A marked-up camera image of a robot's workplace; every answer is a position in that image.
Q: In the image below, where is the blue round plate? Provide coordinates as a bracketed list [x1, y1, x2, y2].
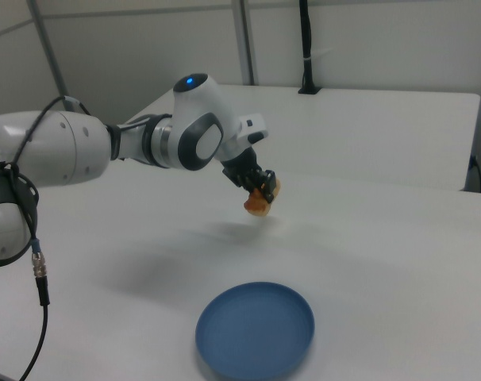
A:
[194, 281, 316, 379]

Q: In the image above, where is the black cable with metal connector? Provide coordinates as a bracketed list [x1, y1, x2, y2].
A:
[0, 94, 95, 381]

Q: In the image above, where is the black camera stand pole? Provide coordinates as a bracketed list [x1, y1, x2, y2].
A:
[297, 0, 321, 95]

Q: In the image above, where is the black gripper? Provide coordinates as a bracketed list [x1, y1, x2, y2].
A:
[222, 147, 276, 203]

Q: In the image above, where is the grey slanted partition post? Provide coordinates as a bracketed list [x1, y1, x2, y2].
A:
[25, 0, 69, 98]

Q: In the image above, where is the orange bread roll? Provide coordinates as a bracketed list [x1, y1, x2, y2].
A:
[243, 178, 283, 217]

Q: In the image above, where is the grey metal partition post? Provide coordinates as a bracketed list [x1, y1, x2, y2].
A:
[237, 0, 255, 86]

